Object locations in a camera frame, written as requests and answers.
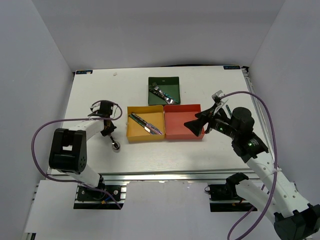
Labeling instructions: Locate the green container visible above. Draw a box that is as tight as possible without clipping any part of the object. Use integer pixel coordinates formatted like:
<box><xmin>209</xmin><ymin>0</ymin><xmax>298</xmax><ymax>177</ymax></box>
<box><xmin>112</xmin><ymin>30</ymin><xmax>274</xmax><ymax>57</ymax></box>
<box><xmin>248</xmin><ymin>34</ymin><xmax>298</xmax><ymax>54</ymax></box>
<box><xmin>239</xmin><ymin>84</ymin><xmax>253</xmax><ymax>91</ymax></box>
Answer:
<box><xmin>148</xmin><ymin>76</ymin><xmax>181</xmax><ymax>106</ymax></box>

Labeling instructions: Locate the pink handled knife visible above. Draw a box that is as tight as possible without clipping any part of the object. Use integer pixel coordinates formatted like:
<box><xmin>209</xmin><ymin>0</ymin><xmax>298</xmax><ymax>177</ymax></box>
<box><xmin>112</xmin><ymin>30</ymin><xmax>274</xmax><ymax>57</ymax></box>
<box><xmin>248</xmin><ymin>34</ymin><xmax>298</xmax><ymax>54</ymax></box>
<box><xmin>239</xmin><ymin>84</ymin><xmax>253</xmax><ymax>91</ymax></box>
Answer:
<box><xmin>132</xmin><ymin>113</ymin><xmax>163</xmax><ymax>135</ymax></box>

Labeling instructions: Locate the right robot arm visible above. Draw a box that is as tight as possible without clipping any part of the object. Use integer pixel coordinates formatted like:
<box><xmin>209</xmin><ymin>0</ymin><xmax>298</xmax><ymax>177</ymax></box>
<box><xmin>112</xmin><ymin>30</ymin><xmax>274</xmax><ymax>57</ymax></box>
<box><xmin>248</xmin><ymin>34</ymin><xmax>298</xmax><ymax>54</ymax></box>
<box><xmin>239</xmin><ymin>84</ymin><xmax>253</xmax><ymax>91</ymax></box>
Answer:
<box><xmin>184</xmin><ymin>107</ymin><xmax>320</xmax><ymax>240</ymax></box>

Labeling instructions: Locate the right blue corner label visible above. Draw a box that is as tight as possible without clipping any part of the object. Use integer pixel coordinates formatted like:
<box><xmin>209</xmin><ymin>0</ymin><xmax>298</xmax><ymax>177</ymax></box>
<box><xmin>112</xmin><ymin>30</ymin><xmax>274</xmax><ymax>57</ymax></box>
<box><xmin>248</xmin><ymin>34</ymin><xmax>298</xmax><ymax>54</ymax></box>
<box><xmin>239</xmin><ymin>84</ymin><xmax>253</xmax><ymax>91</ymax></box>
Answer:
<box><xmin>223</xmin><ymin>65</ymin><xmax>241</xmax><ymax>70</ymax></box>

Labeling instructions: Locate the green handled fork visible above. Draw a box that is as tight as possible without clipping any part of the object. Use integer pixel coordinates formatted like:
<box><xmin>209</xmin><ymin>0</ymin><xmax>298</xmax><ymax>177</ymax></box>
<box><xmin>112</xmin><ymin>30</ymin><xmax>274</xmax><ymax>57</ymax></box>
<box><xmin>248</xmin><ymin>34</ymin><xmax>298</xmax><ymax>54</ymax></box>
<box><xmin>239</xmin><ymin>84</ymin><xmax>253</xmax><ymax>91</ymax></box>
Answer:
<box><xmin>152</xmin><ymin>84</ymin><xmax>180</xmax><ymax>105</ymax></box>

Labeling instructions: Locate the black handled knife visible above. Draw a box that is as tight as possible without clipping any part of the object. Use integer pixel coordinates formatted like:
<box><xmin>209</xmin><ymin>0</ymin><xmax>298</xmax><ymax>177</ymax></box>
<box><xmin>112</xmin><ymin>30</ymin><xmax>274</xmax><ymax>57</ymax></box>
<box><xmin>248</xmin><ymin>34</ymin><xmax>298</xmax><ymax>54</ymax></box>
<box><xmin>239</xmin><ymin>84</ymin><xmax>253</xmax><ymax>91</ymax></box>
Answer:
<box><xmin>129</xmin><ymin>112</ymin><xmax>163</xmax><ymax>135</ymax></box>

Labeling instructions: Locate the blue corner label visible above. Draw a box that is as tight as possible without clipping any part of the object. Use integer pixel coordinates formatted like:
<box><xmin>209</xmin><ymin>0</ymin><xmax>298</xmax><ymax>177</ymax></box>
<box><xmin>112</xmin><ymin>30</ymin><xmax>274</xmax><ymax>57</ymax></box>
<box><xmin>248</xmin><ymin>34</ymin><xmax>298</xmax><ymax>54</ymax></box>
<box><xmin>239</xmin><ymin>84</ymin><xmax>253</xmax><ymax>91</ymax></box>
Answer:
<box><xmin>75</xmin><ymin>70</ymin><xmax>93</xmax><ymax>75</ymax></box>
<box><xmin>223</xmin><ymin>65</ymin><xmax>241</xmax><ymax>70</ymax></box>

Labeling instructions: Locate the yellow container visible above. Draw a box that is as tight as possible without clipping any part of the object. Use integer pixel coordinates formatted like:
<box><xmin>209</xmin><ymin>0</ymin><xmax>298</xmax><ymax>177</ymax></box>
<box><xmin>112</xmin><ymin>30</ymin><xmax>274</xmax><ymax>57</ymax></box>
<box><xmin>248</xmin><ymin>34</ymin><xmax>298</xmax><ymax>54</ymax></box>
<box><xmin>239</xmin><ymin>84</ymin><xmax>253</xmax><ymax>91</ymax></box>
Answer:
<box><xmin>126</xmin><ymin>105</ymin><xmax>166</xmax><ymax>143</ymax></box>

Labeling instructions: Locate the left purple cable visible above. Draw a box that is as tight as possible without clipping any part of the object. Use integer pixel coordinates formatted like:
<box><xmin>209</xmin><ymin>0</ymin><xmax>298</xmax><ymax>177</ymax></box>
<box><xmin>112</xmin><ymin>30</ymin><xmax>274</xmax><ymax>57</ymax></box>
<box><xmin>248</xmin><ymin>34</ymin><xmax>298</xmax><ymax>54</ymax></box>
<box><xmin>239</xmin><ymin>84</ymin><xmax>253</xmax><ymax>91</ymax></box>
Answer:
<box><xmin>31</xmin><ymin>99</ymin><xmax>124</xmax><ymax>210</ymax></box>

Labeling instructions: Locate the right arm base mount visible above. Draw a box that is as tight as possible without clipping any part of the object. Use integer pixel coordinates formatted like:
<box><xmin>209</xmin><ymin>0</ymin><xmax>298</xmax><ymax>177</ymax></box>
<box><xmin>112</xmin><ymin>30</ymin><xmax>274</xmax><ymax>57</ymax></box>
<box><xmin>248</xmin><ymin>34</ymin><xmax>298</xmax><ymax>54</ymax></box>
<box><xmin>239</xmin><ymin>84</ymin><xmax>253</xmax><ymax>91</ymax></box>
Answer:
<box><xmin>204</xmin><ymin>172</ymin><xmax>253</xmax><ymax>213</ymax></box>

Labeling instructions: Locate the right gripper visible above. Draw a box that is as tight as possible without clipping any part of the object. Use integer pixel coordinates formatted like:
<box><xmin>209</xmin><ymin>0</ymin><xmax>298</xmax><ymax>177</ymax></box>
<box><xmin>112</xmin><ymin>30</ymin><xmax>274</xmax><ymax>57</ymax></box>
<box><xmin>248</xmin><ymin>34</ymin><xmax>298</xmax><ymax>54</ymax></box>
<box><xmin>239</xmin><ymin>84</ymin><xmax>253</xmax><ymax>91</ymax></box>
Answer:
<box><xmin>184</xmin><ymin>103</ymin><xmax>239</xmax><ymax>140</ymax></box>

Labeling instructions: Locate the pink handled fork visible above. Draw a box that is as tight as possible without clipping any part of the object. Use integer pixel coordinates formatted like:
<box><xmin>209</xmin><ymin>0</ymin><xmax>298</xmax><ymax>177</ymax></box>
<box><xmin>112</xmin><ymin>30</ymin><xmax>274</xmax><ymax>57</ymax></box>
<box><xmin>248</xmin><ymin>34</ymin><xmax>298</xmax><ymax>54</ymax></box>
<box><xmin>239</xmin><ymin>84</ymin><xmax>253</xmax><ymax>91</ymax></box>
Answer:
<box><xmin>148</xmin><ymin>82</ymin><xmax>166</xmax><ymax>99</ymax></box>

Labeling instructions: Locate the red container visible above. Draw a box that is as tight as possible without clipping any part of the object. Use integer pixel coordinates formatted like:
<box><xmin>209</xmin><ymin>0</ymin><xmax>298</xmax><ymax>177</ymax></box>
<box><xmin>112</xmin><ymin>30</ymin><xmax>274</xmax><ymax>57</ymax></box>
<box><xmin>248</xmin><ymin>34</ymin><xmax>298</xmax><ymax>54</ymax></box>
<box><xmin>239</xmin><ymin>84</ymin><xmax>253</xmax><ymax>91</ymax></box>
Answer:
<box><xmin>164</xmin><ymin>104</ymin><xmax>205</xmax><ymax>141</ymax></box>

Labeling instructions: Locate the pink handled spoon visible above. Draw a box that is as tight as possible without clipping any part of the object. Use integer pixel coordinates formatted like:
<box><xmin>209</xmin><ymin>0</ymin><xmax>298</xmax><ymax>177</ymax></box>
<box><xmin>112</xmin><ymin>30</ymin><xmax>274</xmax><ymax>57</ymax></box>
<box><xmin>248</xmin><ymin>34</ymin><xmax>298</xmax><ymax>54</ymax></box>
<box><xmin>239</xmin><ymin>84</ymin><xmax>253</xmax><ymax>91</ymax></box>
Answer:
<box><xmin>108</xmin><ymin>134</ymin><xmax>121</xmax><ymax>152</ymax></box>

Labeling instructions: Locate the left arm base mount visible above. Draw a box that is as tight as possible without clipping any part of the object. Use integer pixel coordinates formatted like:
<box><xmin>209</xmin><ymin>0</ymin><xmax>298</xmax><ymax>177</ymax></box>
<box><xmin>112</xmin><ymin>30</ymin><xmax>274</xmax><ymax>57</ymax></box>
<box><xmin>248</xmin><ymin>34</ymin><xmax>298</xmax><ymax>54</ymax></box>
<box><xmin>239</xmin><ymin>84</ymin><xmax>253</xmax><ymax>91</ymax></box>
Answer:
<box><xmin>73</xmin><ymin>179</ymin><xmax>127</xmax><ymax>210</ymax></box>

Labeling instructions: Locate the left blue corner label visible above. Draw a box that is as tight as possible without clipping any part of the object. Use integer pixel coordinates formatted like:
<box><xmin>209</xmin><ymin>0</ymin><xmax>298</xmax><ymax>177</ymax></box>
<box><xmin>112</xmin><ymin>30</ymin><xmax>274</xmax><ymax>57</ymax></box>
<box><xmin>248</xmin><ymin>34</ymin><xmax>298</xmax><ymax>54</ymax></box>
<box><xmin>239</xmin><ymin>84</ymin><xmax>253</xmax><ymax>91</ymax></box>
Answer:
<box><xmin>75</xmin><ymin>70</ymin><xmax>93</xmax><ymax>75</ymax></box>

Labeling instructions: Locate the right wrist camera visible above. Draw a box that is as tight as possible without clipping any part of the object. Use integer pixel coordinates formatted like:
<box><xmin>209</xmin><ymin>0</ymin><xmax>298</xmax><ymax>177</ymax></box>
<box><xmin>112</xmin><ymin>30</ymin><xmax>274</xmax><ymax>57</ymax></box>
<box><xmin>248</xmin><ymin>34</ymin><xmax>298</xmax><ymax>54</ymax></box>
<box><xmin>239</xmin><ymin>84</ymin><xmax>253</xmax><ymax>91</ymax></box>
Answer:
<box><xmin>211</xmin><ymin>90</ymin><xmax>228</xmax><ymax>115</ymax></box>

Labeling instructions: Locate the green handled knife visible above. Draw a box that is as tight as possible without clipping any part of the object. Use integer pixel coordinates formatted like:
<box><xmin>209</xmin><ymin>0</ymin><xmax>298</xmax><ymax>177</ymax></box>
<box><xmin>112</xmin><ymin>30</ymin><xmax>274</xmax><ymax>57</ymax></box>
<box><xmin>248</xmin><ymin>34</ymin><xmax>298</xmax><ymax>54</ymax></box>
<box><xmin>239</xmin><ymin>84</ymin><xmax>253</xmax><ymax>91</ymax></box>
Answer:
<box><xmin>129</xmin><ymin>112</ymin><xmax>157</xmax><ymax>135</ymax></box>

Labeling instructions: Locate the green handled spoon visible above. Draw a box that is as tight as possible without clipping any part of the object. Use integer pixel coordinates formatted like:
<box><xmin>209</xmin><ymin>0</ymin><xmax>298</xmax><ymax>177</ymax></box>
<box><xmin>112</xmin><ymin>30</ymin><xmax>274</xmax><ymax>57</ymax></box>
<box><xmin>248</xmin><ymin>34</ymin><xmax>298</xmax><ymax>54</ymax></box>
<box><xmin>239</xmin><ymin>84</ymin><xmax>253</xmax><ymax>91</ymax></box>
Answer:
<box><xmin>225</xmin><ymin>104</ymin><xmax>232</xmax><ymax>117</ymax></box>

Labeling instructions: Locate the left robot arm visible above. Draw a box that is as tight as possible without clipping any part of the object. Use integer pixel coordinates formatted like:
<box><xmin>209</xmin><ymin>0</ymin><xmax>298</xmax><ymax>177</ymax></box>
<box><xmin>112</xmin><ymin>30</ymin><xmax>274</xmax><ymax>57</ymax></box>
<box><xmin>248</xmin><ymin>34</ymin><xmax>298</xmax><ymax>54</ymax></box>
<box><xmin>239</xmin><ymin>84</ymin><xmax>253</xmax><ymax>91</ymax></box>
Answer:
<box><xmin>49</xmin><ymin>100</ymin><xmax>123</xmax><ymax>200</ymax></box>

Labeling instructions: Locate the black handled fork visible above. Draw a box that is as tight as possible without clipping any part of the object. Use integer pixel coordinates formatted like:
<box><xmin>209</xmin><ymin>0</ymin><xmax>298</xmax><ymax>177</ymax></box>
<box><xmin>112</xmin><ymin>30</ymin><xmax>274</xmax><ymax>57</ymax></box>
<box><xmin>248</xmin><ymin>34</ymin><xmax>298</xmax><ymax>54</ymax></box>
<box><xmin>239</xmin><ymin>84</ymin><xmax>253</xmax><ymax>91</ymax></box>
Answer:
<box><xmin>148</xmin><ymin>87</ymin><xmax>176</xmax><ymax>105</ymax></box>

